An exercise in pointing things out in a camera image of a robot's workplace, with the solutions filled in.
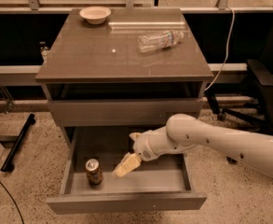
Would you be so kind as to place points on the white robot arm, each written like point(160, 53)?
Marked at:
point(183, 133)

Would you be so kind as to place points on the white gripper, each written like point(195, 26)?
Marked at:
point(144, 146)

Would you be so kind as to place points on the orange soda can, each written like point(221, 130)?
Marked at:
point(93, 171)

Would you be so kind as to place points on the black floor stand bar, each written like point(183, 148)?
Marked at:
point(8, 166)

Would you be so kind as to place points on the white paper bowl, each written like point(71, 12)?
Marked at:
point(95, 15)

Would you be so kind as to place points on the grey drawer cabinet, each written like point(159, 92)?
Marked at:
point(102, 62)

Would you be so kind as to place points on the open grey middle drawer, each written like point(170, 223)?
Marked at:
point(160, 185)

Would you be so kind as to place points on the black office chair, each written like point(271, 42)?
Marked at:
point(258, 84)

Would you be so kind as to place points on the grey top drawer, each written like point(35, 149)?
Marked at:
point(121, 112)

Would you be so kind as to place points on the clear plastic water bottle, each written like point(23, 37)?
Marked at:
point(159, 40)

